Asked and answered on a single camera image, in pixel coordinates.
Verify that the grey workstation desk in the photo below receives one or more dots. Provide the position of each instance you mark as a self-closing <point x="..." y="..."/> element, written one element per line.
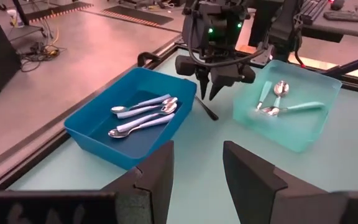
<point x="331" y="31"/>

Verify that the translucent teal plastic bin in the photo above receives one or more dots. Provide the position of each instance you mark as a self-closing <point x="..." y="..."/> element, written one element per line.
<point x="306" y="130"/>

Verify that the black computer mouse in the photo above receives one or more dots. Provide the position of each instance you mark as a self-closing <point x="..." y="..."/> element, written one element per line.
<point x="337" y="4"/>

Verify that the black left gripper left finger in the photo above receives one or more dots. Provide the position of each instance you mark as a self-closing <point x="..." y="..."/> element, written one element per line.
<point x="154" y="186"/>

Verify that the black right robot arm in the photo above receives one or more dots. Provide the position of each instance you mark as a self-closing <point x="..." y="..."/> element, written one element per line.
<point x="216" y="18"/>

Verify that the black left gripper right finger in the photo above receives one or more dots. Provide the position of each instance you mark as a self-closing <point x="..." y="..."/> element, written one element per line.
<point x="253" y="193"/>

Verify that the black striped floor mat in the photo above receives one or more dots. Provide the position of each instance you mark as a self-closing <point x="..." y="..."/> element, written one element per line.
<point x="57" y="11"/>
<point x="141" y="17"/>

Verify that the white cup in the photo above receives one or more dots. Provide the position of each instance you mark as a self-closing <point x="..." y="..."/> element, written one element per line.
<point x="14" y="17"/>

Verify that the black keyboard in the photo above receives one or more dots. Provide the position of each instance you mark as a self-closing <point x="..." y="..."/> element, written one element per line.
<point x="314" y="11"/>

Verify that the black wrist rest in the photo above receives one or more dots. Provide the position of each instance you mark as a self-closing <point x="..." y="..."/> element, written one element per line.
<point x="343" y="16"/>

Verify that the blue plastic bin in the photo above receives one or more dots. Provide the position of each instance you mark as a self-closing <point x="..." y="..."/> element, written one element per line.
<point x="82" y="130"/>

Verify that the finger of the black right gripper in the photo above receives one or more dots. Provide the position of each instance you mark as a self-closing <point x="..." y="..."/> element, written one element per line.
<point x="215" y="90"/>
<point x="204" y="84"/>

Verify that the black metal table frame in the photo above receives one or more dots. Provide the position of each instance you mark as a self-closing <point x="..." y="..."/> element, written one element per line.
<point x="353" y="63"/>

